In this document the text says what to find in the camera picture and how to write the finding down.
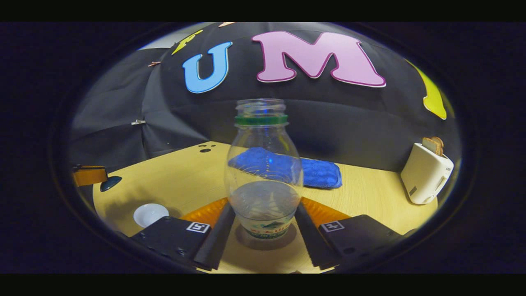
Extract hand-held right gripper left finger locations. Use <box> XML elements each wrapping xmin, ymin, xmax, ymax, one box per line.
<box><xmin>131</xmin><ymin>197</ymin><xmax>235</xmax><ymax>272</ymax></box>

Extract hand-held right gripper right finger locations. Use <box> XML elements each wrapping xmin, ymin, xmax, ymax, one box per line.
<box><xmin>294</xmin><ymin>197</ymin><xmax>407</xmax><ymax>271</ymax></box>

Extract teal teacup lid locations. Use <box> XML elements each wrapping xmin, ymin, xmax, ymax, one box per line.
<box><xmin>100</xmin><ymin>176</ymin><xmax>122</xmax><ymax>192</ymax></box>

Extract teal teacup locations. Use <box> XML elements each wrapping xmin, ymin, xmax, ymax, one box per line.
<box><xmin>133</xmin><ymin>203</ymin><xmax>170</xmax><ymax>228</ymax></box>

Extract clear plastic water bottle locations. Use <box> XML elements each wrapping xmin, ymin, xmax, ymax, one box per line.
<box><xmin>224</xmin><ymin>99</ymin><xmax>304</xmax><ymax>240</ymax></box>

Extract blue towel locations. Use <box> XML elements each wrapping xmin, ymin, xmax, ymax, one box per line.
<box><xmin>228</xmin><ymin>147</ymin><xmax>342</xmax><ymax>190</ymax></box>

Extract black backdrop cloth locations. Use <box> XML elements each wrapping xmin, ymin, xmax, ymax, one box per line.
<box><xmin>68</xmin><ymin>23</ymin><xmax>461</xmax><ymax>173</ymax></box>

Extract white toaster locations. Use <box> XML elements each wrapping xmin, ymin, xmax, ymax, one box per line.
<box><xmin>401</xmin><ymin>143</ymin><xmax>454</xmax><ymax>205</ymax></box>

